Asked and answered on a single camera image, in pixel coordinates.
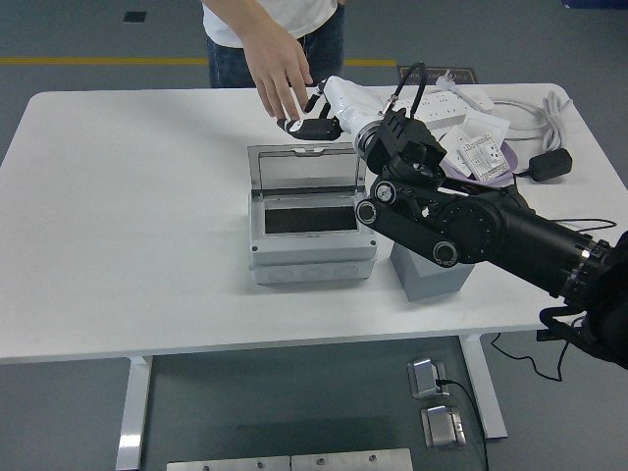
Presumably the grey electrical box base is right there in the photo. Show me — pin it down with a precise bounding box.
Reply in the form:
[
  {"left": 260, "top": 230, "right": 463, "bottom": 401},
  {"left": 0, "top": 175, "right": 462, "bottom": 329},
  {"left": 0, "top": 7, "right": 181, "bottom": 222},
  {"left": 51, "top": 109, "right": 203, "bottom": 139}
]
[{"left": 246, "top": 190, "right": 380, "bottom": 288}]

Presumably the white square socket panel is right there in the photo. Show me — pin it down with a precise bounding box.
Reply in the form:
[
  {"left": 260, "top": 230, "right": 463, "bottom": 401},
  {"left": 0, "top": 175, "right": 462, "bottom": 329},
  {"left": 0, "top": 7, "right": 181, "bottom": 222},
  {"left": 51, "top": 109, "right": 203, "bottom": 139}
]
[{"left": 462, "top": 111, "right": 512, "bottom": 148}]

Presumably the person's right hand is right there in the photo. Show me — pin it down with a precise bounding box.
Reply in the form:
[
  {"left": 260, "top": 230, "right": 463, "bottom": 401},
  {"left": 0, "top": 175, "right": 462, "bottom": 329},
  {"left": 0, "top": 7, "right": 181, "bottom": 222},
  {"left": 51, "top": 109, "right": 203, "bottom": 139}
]
[{"left": 242, "top": 24, "right": 316, "bottom": 121}]

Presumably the white table leg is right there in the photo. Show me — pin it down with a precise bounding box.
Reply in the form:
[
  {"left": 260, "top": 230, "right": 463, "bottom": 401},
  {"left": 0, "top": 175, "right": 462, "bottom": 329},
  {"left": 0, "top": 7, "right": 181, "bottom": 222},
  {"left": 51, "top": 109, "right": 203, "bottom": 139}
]
[
  {"left": 115, "top": 355, "right": 155, "bottom": 471},
  {"left": 459, "top": 335, "right": 508, "bottom": 441}
]

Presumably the grey block holder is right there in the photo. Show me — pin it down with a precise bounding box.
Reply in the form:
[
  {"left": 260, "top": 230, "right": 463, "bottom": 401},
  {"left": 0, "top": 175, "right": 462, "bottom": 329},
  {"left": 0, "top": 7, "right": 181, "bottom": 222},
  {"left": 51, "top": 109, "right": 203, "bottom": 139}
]
[{"left": 390, "top": 238, "right": 475, "bottom": 303}]

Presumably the clear hinged box lid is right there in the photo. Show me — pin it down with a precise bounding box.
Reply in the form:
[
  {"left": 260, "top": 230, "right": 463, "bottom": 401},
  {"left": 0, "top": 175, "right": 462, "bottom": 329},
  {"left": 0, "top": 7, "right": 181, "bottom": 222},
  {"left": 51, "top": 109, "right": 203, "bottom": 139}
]
[{"left": 246, "top": 140, "right": 369, "bottom": 198}]

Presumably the white coiled power cord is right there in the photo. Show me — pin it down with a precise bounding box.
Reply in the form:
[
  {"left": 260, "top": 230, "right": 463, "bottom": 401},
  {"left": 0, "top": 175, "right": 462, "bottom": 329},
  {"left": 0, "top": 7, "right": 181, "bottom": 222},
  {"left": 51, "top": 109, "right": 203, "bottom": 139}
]
[{"left": 489, "top": 91, "right": 576, "bottom": 154}]

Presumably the brown floor sign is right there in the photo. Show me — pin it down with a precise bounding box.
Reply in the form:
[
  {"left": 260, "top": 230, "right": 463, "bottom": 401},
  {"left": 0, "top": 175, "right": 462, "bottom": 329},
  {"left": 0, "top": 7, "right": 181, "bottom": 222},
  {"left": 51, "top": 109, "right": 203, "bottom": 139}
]
[{"left": 396, "top": 66, "right": 479, "bottom": 87}]

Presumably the labelled white socket panel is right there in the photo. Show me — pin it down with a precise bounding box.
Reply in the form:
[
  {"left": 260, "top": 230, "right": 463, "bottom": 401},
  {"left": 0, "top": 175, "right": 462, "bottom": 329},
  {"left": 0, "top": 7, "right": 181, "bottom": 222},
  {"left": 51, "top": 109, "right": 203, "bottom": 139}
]
[{"left": 457, "top": 132, "right": 510, "bottom": 181}]

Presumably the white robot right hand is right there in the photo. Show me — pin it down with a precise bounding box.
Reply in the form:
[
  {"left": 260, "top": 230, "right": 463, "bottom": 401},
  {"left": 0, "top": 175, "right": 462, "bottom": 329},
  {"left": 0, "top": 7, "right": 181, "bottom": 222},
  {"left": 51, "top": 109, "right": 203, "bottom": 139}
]
[{"left": 276, "top": 75, "right": 389, "bottom": 143}]

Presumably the purple tray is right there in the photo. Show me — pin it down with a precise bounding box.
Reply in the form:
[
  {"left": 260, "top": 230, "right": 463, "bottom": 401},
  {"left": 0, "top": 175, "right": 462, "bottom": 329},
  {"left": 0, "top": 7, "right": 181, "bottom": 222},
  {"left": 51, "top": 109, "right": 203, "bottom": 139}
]
[{"left": 439, "top": 129, "right": 520, "bottom": 191}]

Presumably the person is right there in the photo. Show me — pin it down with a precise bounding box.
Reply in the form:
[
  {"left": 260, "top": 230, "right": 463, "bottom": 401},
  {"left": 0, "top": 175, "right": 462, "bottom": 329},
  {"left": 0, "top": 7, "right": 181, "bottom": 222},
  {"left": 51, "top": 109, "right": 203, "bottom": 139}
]
[{"left": 201, "top": 0, "right": 346, "bottom": 89}]

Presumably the black floor socket cable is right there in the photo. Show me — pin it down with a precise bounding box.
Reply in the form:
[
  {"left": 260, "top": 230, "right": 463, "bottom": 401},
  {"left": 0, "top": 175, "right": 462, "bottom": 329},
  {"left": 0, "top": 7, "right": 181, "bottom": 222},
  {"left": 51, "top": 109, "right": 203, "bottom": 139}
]
[{"left": 437, "top": 378, "right": 489, "bottom": 471}]

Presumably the silver floor socket box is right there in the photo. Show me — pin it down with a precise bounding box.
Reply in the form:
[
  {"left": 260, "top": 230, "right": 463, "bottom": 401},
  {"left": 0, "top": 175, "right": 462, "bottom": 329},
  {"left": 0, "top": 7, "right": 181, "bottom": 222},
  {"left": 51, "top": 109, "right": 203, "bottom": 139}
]
[
  {"left": 420, "top": 404, "right": 468, "bottom": 450},
  {"left": 406, "top": 358, "right": 450, "bottom": 400}
]

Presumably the white power plug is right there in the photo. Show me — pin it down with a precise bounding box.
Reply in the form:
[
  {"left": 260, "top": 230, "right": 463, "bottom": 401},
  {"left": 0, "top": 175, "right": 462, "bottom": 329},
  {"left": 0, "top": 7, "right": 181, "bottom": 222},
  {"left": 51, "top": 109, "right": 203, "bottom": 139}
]
[{"left": 434, "top": 73, "right": 462, "bottom": 97}]

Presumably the white power strip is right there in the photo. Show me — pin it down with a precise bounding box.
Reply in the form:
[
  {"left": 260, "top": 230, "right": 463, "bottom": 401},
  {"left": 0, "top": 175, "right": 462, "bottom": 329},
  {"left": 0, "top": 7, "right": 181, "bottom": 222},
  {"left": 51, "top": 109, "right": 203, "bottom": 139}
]
[{"left": 388, "top": 87, "right": 468, "bottom": 134}]

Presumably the grey metal floor plate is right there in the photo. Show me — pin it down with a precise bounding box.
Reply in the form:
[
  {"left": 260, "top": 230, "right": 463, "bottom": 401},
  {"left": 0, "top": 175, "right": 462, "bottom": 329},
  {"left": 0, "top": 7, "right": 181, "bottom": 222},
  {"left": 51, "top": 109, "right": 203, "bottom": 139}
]
[
  {"left": 166, "top": 455, "right": 292, "bottom": 471},
  {"left": 289, "top": 446, "right": 414, "bottom": 471}
]

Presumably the black power adapter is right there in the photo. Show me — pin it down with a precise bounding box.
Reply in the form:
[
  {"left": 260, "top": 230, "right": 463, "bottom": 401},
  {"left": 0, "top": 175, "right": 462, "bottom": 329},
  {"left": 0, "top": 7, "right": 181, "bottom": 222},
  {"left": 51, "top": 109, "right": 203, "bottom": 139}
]
[{"left": 528, "top": 147, "right": 574, "bottom": 184}]

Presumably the small white adapter box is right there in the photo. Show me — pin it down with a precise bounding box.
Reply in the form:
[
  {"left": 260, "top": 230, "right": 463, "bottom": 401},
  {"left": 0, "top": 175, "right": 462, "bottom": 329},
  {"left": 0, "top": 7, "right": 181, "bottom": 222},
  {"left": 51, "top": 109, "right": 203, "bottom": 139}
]
[{"left": 459, "top": 87, "right": 497, "bottom": 114}]

